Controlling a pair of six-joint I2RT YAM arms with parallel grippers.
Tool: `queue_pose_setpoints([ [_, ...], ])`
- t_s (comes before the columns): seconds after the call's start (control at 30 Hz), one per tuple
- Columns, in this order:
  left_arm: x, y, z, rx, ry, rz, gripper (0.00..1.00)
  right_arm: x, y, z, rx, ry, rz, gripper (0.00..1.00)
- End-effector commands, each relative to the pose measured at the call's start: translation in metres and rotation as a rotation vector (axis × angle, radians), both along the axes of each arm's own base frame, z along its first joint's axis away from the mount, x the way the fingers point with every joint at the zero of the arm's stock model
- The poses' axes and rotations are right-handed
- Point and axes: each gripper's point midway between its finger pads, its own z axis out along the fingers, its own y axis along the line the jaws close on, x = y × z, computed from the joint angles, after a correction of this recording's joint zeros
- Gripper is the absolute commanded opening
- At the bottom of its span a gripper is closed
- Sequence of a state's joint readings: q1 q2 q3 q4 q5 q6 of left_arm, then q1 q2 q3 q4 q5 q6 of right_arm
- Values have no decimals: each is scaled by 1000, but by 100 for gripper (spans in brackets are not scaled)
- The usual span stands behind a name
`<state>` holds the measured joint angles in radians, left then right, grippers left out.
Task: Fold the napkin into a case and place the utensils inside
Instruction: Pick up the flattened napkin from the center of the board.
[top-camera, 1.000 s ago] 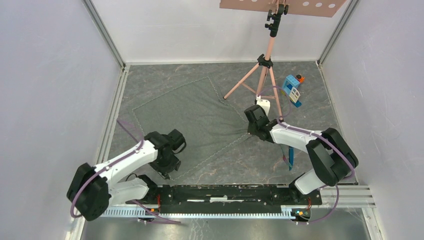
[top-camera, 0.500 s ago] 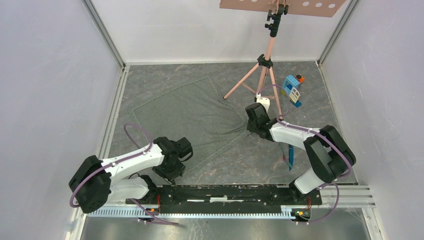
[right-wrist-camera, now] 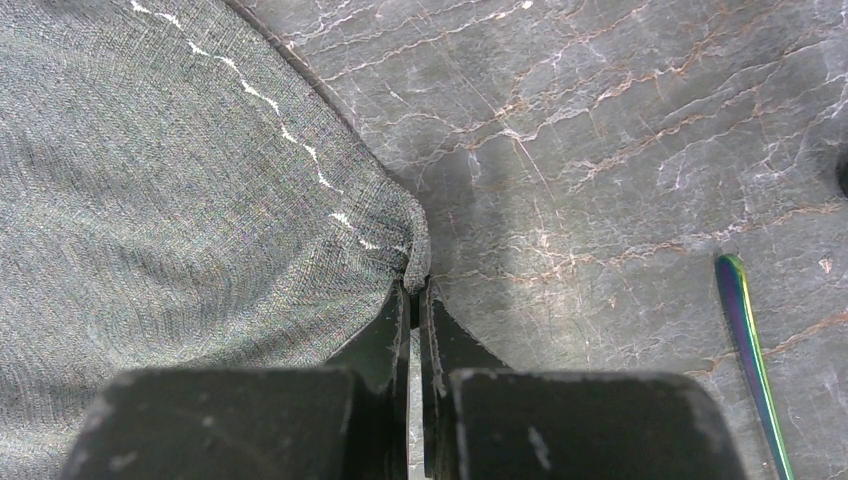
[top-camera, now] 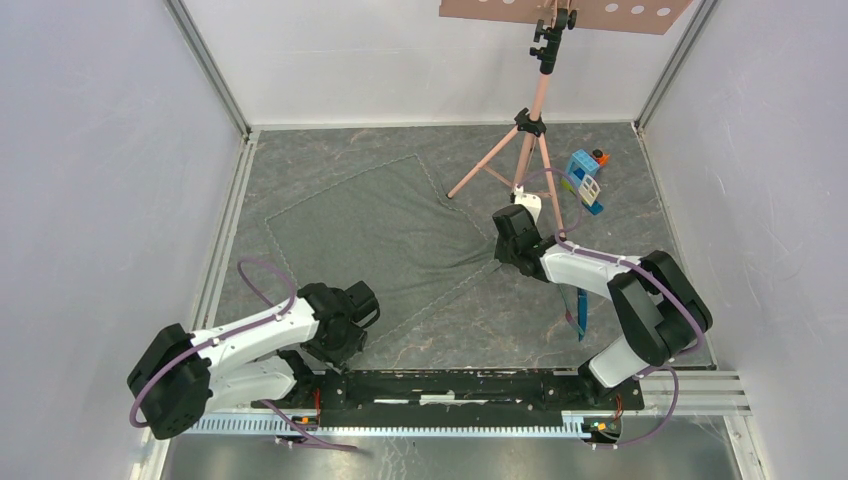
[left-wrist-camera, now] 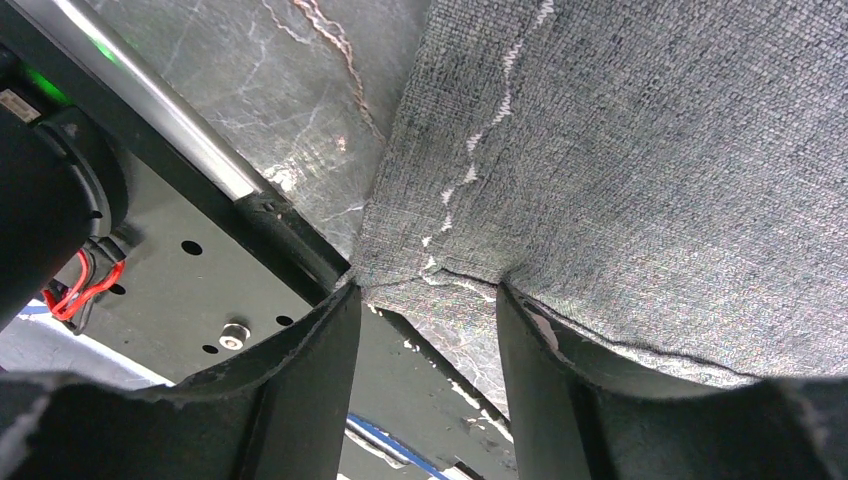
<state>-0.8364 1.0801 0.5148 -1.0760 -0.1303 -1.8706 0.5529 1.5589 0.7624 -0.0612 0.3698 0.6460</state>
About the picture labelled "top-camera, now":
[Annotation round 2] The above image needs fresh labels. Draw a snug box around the grey cloth napkin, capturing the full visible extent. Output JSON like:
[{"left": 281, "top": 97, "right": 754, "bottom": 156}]
[{"left": 265, "top": 155, "right": 498, "bottom": 349}]

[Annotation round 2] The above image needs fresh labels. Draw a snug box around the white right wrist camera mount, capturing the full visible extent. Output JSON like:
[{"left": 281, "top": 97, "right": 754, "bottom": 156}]
[{"left": 512, "top": 186, "right": 542, "bottom": 224}]

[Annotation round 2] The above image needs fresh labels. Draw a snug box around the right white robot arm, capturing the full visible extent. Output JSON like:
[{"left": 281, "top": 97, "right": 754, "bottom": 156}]
[{"left": 492, "top": 204, "right": 713, "bottom": 408}]

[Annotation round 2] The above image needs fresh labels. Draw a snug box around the purple plastic utensil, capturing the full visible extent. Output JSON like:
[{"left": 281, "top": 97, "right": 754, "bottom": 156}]
[{"left": 560, "top": 290, "right": 582, "bottom": 335}]

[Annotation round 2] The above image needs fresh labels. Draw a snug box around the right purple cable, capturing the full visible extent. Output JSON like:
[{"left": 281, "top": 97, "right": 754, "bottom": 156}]
[{"left": 513, "top": 166, "right": 709, "bottom": 452}]

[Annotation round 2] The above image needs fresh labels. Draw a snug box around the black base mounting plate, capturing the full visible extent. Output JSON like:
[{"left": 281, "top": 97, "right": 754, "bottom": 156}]
[{"left": 274, "top": 369, "right": 645, "bottom": 428}]

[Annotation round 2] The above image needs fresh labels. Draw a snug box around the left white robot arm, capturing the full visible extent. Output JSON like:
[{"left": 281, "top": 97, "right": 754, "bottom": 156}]
[{"left": 127, "top": 281, "right": 380, "bottom": 440}]

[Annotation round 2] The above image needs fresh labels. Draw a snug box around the colourful toy block house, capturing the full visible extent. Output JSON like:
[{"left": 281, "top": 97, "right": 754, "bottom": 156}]
[{"left": 562, "top": 149, "right": 609, "bottom": 215}]

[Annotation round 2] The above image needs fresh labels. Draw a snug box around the pink music stand tripod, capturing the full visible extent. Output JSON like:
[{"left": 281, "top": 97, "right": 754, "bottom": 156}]
[{"left": 439, "top": 0, "right": 690, "bottom": 228}]

